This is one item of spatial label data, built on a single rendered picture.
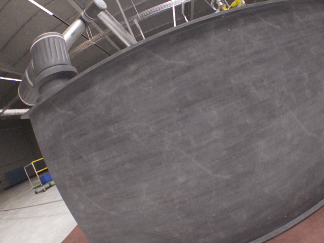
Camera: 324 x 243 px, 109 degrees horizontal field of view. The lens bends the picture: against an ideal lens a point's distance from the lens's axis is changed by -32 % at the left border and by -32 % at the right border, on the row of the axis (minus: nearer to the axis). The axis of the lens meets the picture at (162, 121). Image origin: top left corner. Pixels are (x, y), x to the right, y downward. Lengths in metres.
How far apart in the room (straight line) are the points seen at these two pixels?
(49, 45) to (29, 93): 0.33
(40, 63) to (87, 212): 0.69
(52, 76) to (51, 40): 0.20
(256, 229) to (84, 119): 0.81
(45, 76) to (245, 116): 0.78
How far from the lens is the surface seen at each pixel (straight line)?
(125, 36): 1.65
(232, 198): 0.65
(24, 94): 1.12
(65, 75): 0.81
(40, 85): 0.83
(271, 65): 0.64
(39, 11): 12.66
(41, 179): 5.72
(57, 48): 0.88
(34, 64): 0.90
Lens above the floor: 0.66
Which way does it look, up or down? 2 degrees down
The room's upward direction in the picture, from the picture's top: 23 degrees counter-clockwise
